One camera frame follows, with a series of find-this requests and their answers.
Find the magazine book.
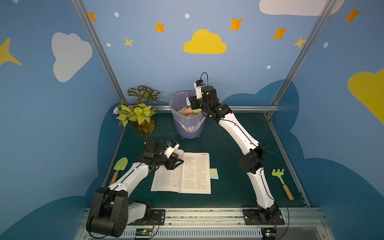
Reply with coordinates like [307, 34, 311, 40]
[151, 150, 211, 195]

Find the green sticky note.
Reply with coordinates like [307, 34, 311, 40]
[210, 169, 219, 180]

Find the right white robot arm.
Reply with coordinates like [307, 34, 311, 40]
[189, 80, 279, 224]

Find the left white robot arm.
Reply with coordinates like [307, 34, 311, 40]
[86, 141, 184, 239]

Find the discarded sticky notes pile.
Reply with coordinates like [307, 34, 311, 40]
[178, 106, 202, 116]

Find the clear plastic bin liner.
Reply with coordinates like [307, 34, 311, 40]
[168, 90, 211, 134]

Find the purple trash bin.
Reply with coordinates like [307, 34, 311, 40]
[170, 91, 210, 140]

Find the green toy shovel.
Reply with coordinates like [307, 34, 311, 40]
[110, 157, 128, 185]

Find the potted green plant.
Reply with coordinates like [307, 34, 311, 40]
[113, 86, 160, 136]

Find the left circuit board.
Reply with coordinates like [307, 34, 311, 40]
[135, 229, 153, 238]

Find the circuit board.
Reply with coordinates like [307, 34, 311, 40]
[261, 228, 277, 240]
[135, 229, 153, 238]

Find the green toy rake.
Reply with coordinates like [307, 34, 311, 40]
[272, 169, 294, 201]

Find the right circuit board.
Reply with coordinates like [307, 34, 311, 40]
[261, 228, 277, 240]

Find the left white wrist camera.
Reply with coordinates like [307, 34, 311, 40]
[163, 141, 180, 159]

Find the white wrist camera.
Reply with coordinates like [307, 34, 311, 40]
[194, 80, 205, 100]
[163, 141, 180, 159]

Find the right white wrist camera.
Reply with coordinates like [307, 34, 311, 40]
[194, 80, 205, 100]

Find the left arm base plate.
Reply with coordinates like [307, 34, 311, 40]
[127, 209, 166, 226]

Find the aluminium frame back bar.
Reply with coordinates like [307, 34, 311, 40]
[153, 105, 279, 112]

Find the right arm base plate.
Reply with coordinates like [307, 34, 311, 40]
[242, 209, 286, 226]

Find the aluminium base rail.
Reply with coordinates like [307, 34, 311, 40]
[73, 206, 335, 240]

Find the right aluminium frame post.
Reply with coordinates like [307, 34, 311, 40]
[271, 0, 337, 108]

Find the aluminium frame post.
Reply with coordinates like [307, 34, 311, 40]
[72, 0, 126, 101]
[271, 0, 337, 108]

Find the left aluminium frame post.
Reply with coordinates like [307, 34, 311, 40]
[72, 0, 126, 101]

